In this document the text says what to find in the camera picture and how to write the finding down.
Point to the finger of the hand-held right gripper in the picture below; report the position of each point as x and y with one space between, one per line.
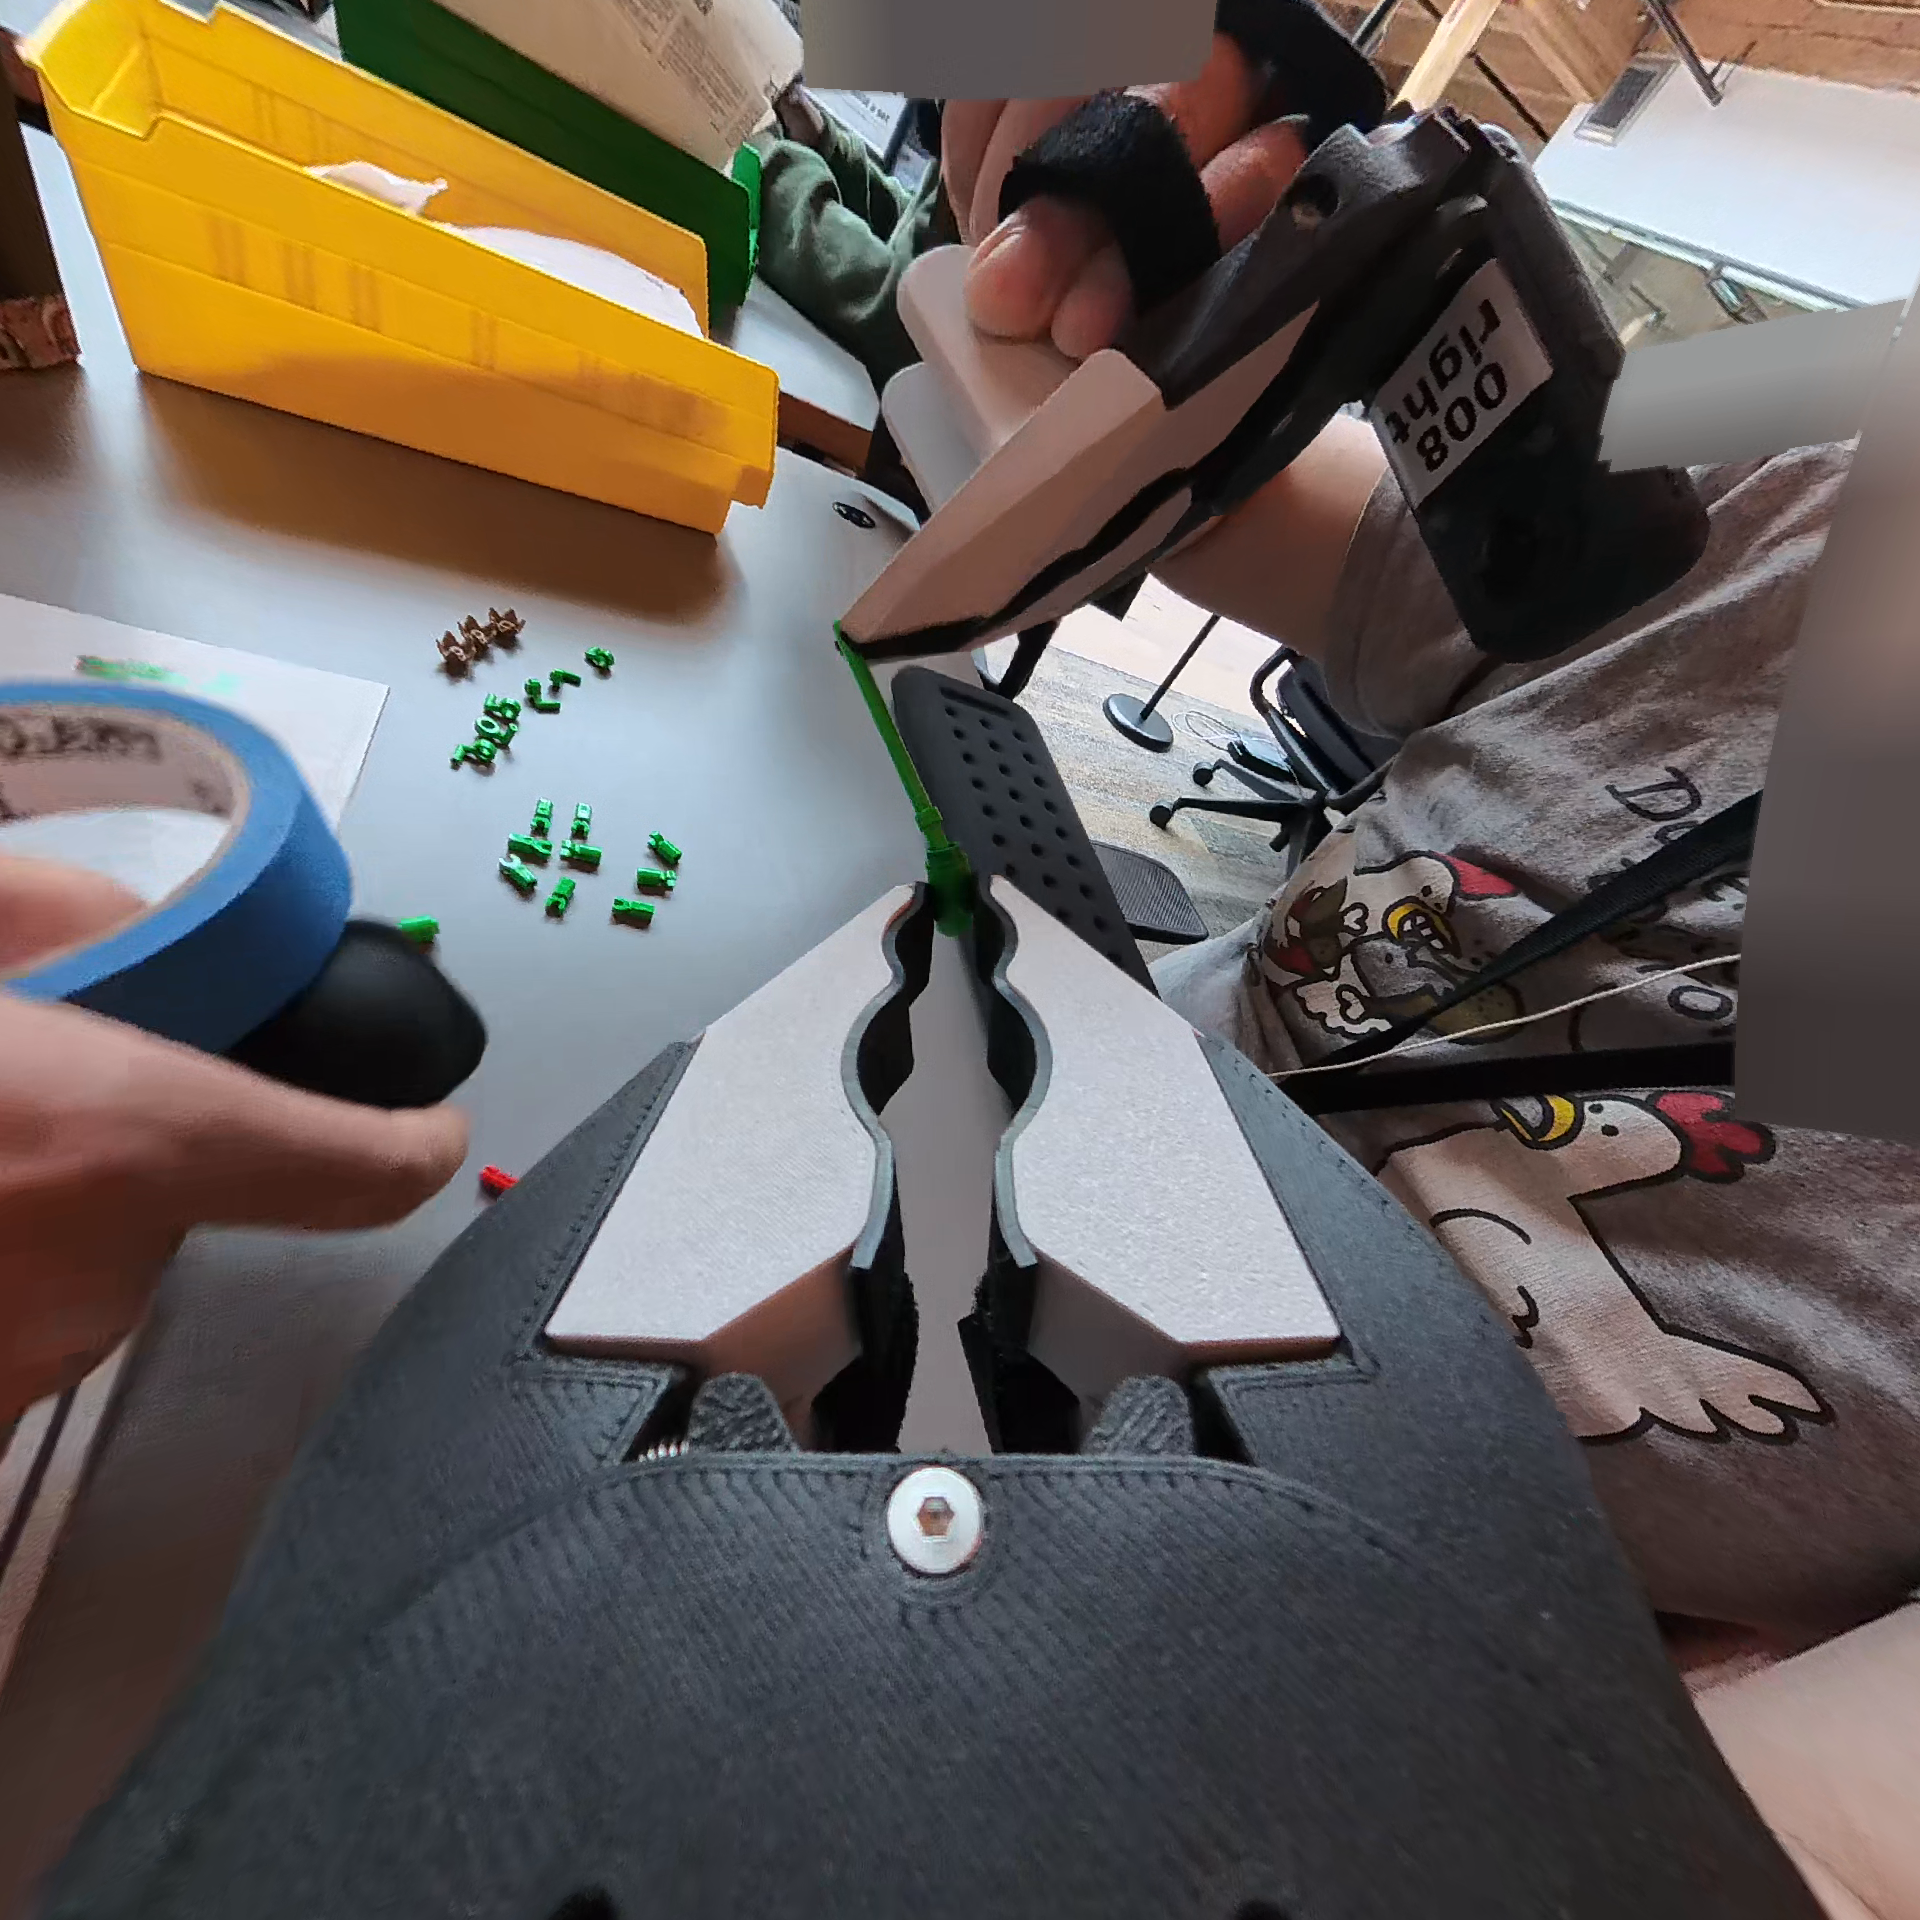
1037 481
1126 555

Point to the green lego joint assembly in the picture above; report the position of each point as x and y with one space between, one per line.
950 886

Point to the black office chair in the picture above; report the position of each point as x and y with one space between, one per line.
1290 721

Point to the white paper bags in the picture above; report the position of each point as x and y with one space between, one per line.
645 61

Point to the lego instruction booklet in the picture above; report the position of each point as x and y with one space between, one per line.
300 705

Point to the yellow plastic bin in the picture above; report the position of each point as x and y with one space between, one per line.
376 360

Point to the thin green lego rod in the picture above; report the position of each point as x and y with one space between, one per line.
887 734

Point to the black lego set box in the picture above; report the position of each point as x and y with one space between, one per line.
31 225

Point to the black rounded device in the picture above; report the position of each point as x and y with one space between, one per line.
376 1021

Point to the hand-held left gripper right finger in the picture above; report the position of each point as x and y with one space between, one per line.
1170 1184

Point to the scattered small green lego pieces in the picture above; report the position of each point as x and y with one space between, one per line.
578 856

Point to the blue masking tape roll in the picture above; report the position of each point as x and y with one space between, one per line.
284 886

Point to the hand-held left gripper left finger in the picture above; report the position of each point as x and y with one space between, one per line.
721 1184

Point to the person's right hand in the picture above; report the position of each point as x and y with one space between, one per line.
1049 283

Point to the green plastic bin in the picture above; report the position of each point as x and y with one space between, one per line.
570 129

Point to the person's right forearm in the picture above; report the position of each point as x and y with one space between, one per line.
1277 525

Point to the white paper in bin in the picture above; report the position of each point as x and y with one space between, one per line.
570 271

